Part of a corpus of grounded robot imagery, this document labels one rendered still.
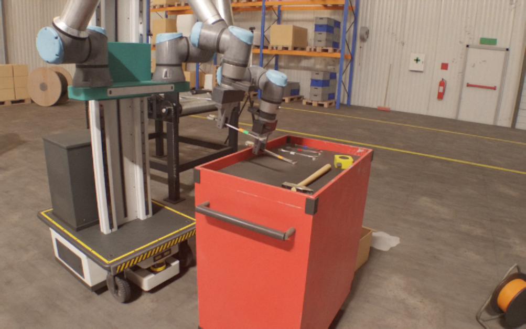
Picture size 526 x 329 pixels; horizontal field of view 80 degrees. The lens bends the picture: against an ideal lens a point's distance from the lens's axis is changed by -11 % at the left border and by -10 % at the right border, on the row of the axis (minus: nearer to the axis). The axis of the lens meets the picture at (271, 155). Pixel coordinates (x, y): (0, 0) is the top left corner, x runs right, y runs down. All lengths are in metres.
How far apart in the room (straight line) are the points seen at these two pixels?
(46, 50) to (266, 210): 1.09
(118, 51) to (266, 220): 1.24
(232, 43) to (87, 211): 1.45
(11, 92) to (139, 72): 8.88
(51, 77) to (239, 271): 9.01
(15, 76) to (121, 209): 8.81
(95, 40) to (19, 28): 12.25
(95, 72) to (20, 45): 12.22
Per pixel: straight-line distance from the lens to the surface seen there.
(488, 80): 11.17
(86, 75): 1.74
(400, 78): 11.35
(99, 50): 1.74
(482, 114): 11.22
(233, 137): 3.89
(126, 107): 2.12
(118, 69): 1.98
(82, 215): 2.26
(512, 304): 2.15
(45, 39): 1.62
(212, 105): 3.49
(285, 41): 11.07
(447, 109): 11.26
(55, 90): 9.91
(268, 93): 1.43
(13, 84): 10.84
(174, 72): 2.00
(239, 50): 1.19
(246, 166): 1.41
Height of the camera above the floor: 1.33
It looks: 16 degrees down
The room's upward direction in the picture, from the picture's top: 3 degrees clockwise
